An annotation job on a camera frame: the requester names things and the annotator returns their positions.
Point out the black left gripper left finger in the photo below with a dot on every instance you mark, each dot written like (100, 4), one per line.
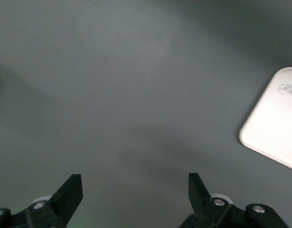
(62, 202)

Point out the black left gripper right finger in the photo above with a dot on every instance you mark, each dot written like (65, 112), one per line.
(200, 202)

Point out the beige rectangular rabbit tray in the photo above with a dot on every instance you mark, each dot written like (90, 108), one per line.
(274, 123)

